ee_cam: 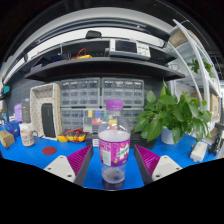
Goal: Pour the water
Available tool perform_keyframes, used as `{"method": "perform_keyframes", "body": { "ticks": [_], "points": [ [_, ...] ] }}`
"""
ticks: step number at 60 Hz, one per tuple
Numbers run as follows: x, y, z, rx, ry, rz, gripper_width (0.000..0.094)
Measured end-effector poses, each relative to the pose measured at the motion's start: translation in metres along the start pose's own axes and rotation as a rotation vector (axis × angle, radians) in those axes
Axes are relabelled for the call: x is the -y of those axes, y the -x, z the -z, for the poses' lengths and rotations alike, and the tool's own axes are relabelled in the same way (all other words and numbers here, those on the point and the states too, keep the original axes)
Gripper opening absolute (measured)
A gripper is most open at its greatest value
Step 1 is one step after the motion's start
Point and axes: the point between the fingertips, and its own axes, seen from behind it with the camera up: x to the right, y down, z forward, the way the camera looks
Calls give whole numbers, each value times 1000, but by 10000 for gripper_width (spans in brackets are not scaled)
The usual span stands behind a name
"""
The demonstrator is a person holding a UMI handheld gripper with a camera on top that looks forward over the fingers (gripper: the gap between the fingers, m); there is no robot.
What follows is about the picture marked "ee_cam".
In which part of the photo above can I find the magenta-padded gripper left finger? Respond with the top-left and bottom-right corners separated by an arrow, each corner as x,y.
43,144 -> 95,187

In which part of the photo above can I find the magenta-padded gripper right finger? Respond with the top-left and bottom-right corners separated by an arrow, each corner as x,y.
133,143 -> 184,186

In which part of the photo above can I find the purple-capped clear drink bottle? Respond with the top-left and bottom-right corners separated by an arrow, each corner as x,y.
97,98 -> 132,191

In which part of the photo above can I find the flat round red coaster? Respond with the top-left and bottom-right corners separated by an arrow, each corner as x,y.
41,145 -> 58,156

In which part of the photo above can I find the yellow multimeter with red leads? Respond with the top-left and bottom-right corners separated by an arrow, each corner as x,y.
56,127 -> 88,144

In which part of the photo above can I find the black case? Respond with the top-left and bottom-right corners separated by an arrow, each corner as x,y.
129,132 -> 158,150

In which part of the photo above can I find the white power adapter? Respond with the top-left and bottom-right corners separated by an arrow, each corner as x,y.
189,141 -> 209,163

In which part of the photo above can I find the beige mug with grey ovals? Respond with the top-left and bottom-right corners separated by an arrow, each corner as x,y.
19,122 -> 39,148

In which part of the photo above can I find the black box with white label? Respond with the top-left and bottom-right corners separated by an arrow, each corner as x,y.
85,132 -> 100,148

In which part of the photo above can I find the black rectangular speaker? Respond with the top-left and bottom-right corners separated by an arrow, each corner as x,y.
40,102 -> 57,139

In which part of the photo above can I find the green potted plant, white pot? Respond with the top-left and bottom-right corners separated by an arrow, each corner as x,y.
133,79 -> 213,146

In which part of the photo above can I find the clear box with coloured parts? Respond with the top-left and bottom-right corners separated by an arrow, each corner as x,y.
82,109 -> 111,134

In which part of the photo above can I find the black metal stand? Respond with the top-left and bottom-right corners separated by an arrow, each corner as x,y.
208,123 -> 224,158

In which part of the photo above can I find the blue cardboard box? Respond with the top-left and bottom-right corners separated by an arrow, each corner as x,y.
5,120 -> 22,138

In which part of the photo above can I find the small brown cardboard box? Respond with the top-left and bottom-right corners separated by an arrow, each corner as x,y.
0,129 -> 16,150

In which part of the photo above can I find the dark grey flat box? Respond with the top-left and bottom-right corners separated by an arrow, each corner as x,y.
21,98 -> 32,124

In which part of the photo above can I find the purple plastic bag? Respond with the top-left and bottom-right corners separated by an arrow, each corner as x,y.
13,102 -> 24,123

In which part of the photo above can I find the beige dotted storage bin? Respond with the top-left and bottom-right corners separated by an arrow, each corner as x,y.
29,82 -> 63,140

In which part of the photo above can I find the black workbench shelf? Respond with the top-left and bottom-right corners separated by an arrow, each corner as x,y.
19,36 -> 186,83

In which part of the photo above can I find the white shelf rack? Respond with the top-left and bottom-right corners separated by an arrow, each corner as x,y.
168,19 -> 223,134

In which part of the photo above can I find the white oscilloscope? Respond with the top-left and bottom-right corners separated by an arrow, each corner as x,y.
109,38 -> 152,61

